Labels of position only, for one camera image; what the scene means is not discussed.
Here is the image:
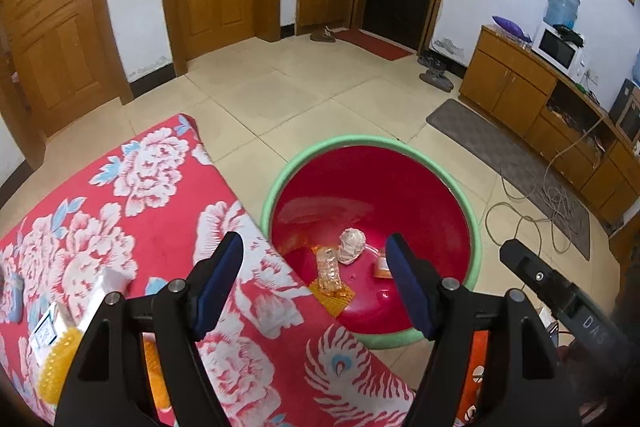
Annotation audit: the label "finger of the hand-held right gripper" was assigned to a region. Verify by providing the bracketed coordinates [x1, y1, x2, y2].
[500, 238, 626, 360]

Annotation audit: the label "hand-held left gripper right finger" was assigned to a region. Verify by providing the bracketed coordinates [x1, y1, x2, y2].
[385, 233, 583, 427]

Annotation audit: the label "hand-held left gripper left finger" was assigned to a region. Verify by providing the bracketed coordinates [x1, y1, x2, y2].
[54, 232, 245, 427]

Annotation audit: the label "red basin with green rim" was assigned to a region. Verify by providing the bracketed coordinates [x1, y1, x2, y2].
[260, 134, 482, 350]

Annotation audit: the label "orange snack packet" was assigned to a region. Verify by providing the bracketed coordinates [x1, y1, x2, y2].
[372, 252, 396, 280]

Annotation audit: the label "crumpled white paper ball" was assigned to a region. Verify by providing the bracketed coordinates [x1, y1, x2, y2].
[339, 228, 368, 264]

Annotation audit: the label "orange mesh pad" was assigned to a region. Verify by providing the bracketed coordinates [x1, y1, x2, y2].
[307, 279, 356, 318]

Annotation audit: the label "clear plastic snack packet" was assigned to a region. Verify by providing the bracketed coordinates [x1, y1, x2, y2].
[315, 246, 346, 297]

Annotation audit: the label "white tissue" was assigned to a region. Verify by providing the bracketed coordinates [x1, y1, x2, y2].
[90, 264, 136, 303]

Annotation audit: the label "red floral blanket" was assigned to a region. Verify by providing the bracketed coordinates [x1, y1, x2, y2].
[0, 113, 416, 427]

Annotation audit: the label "orange spiky ball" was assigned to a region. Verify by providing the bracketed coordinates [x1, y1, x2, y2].
[142, 336, 173, 410]

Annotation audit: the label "grey floor mat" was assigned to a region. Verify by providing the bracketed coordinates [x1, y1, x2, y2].
[426, 98, 592, 262]

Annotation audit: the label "white box with blue print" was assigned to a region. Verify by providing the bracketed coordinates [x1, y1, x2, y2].
[27, 302, 76, 358]

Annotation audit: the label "wooden sideboard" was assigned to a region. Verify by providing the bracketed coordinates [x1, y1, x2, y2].
[459, 24, 640, 228]

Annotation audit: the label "grey shoes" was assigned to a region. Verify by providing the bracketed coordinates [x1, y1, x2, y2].
[419, 69, 455, 90]

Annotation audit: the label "blue pouch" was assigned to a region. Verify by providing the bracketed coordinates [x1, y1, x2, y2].
[0, 272, 25, 323]

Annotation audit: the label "white microwave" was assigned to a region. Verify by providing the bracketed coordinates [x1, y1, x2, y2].
[531, 24, 586, 82]

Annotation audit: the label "dark shoes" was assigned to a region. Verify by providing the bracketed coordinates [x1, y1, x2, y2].
[417, 51, 446, 70]

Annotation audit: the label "red doormat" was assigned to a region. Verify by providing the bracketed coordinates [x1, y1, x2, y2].
[334, 29, 416, 62]

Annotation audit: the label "purple bag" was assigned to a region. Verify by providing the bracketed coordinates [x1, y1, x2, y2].
[492, 15, 532, 42]

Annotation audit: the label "blue water jug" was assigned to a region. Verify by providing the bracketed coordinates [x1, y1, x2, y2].
[544, 0, 581, 30]

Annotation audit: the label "wide wooden door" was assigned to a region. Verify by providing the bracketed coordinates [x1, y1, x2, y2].
[0, 0, 133, 138]

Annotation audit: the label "grey cable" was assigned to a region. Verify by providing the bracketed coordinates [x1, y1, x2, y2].
[486, 117, 606, 258]

